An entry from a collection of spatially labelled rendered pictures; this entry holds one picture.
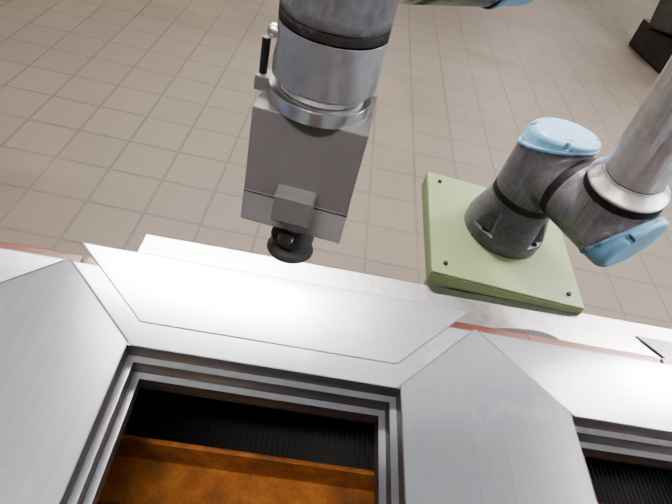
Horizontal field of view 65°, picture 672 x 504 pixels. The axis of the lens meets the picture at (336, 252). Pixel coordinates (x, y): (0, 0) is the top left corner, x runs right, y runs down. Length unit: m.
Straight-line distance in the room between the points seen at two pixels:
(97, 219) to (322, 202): 1.60
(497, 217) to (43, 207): 1.53
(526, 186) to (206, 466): 0.64
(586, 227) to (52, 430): 0.72
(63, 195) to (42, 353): 1.56
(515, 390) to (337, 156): 0.33
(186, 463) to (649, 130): 0.69
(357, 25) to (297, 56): 0.04
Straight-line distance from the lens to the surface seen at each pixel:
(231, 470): 0.67
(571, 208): 0.88
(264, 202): 0.42
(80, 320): 0.56
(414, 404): 0.54
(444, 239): 0.96
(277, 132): 0.39
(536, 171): 0.91
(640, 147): 0.80
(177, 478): 0.67
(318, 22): 0.34
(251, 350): 0.53
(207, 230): 1.92
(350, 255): 1.91
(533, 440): 0.57
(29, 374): 0.54
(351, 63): 0.35
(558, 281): 1.02
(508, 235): 0.98
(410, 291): 0.89
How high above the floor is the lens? 1.30
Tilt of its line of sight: 43 degrees down
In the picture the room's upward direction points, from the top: 16 degrees clockwise
